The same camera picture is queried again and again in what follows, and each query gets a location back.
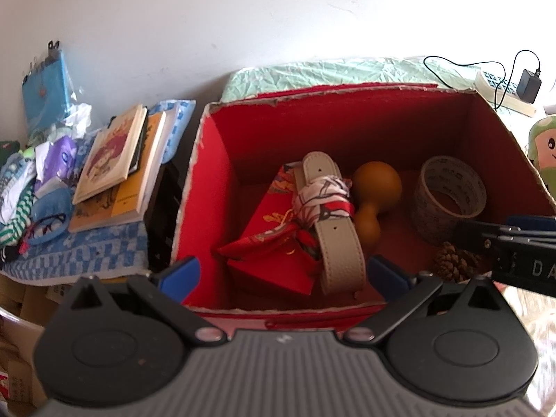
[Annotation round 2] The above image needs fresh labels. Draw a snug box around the orange-brown gourd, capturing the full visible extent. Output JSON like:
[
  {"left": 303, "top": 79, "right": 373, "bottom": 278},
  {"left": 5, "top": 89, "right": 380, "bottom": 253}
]
[{"left": 351, "top": 161, "right": 402, "bottom": 248}]

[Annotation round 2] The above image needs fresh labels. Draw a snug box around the brown pine cone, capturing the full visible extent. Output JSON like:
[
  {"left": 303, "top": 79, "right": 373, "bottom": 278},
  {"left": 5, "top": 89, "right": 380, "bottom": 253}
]
[{"left": 433, "top": 242, "right": 481, "bottom": 285}]

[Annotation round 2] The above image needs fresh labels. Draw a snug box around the beige leather belt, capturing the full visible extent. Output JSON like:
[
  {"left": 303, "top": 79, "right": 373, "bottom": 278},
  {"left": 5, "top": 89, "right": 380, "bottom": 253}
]
[{"left": 294, "top": 151, "right": 365, "bottom": 296}]

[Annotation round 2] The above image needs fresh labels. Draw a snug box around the brown cardboard carton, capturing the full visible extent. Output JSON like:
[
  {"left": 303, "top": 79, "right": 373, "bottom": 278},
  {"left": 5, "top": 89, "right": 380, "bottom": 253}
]
[{"left": 0, "top": 271, "right": 72, "bottom": 413}]

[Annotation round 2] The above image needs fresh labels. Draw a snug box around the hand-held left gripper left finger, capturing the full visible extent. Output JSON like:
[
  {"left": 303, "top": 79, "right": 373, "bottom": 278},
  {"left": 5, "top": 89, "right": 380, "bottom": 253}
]
[{"left": 67, "top": 255, "right": 229, "bottom": 345}]

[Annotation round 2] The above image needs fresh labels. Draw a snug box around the cream illustrated book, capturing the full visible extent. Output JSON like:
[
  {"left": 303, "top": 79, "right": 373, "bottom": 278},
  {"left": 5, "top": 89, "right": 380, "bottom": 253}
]
[{"left": 72, "top": 104, "right": 148, "bottom": 206}]

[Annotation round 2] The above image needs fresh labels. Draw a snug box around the white crumpled plastic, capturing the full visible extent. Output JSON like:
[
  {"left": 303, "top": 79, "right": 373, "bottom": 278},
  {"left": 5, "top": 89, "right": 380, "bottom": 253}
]
[{"left": 61, "top": 103, "right": 93, "bottom": 137}]

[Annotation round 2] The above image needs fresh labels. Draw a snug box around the red patterned gift box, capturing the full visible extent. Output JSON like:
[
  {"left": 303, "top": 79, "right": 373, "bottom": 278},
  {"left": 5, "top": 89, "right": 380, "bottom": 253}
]
[{"left": 211, "top": 163, "right": 324, "bottom": 297}]

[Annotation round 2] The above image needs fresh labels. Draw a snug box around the blue pouch with glasses print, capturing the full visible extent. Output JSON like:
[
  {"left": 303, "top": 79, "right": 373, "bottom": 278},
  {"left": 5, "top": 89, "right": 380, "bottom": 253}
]
[{"left": 28, "top": 187, "right": 74, "bottom": 246}]

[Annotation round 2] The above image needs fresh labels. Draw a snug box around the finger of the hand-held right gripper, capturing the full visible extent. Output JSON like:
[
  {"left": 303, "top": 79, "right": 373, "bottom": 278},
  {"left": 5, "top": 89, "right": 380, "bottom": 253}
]
[
  {"left": 505, "top": 215, "right": 556, "bottom": 232},
  {"left": 454, "top": 221, "right": 556, "bottom": 300}
]

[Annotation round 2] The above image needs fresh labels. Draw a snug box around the green plush toy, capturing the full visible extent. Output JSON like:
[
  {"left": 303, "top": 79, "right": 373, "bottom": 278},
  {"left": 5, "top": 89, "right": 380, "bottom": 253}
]
[{"left": 527, "top": 114, "right": 556, "bottom": 201}]

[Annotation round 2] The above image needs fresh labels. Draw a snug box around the black adapter cable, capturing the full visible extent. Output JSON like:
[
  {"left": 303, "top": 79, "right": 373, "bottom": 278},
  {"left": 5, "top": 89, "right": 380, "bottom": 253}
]
[{"left": 423, "top": 49, "right": 541, "bottom": 111}]

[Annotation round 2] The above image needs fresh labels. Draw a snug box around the red cardboard box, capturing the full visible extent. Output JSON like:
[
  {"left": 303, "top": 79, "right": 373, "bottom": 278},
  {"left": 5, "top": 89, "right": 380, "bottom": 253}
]
[{"left": 169, "top": 82, "right": 556, "bottom": 331}]

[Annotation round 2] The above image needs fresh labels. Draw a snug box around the red white patterned scarf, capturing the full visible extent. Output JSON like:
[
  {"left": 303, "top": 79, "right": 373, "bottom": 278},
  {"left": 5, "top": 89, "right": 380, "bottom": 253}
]
[{"left": 291, "top": 174, "right": 353, "bottom": 232}]

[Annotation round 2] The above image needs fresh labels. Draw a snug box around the blue pouch in plastic bag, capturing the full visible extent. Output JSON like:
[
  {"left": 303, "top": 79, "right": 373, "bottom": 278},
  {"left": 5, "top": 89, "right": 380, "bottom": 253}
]
[{"left": 22, "top": 40, "right": 94, "bottom": 146}]

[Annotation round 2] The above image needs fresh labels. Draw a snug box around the green patterned bedsheet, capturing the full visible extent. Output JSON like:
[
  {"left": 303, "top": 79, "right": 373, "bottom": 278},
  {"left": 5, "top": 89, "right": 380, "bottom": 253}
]
[{"left": 221, "top": 56, "right": 556, "bottom": 116}]

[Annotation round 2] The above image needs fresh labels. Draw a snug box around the blue checked cloth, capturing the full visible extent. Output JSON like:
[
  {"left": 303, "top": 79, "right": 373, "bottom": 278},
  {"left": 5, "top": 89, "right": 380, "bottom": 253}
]
[{"left": 0, "top": 99, "right": 197, "bottom": 286}]

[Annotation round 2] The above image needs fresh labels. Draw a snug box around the white power strip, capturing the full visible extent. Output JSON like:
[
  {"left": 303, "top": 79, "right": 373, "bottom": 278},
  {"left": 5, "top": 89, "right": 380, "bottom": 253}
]
[{"left": 474, "top": 69, "right": 537, "bottom": 118}]

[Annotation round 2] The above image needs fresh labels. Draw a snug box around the thin dark notebook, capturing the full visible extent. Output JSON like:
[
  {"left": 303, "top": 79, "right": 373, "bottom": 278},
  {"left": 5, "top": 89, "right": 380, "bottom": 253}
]
[{"left": 128, "top": 115, "right": 153, "bottom": 172}]

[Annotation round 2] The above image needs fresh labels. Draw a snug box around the stack of books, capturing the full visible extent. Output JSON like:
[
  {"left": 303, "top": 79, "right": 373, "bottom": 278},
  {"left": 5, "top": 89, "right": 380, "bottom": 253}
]
[{"left": 68, "top": 111, "right": 180, "bottom": 234}]

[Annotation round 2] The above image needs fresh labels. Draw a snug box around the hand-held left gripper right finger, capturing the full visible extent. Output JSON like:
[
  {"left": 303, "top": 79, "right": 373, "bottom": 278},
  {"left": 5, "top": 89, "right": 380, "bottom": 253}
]
[{"left": 342, "top": 254, "right": 507, "bottom": 345}]

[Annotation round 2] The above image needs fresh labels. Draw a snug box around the black power adapter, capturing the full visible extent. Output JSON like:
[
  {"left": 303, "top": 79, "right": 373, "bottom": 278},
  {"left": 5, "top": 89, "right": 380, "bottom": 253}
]
[{"left": 517, "top": 68, "right": 543, "bottom": 105}]

